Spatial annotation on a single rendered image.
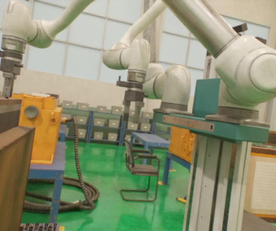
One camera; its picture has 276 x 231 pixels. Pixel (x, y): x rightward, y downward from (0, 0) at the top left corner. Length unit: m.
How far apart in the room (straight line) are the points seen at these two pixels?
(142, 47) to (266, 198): 1.57
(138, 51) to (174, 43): 9.71
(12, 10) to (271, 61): 0.99
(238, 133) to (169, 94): 0.54
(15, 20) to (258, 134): 1.05
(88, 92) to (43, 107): 6.62
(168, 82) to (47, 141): 2.09
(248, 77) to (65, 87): 9.17
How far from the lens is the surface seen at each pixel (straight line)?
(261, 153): 2.19
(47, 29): 1.35
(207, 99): 1.36
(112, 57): 1.31
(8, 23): 1.24
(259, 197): 2.26
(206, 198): 1.48
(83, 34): 10.15
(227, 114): 1.02
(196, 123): 1.15
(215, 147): 1.41
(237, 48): 0.83
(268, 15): 13.50
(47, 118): 3.18
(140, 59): 1.21
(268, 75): 0.80
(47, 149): 3.23
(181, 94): 1.39
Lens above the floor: 1.40
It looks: level
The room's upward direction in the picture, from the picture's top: 8 degrees clockwise
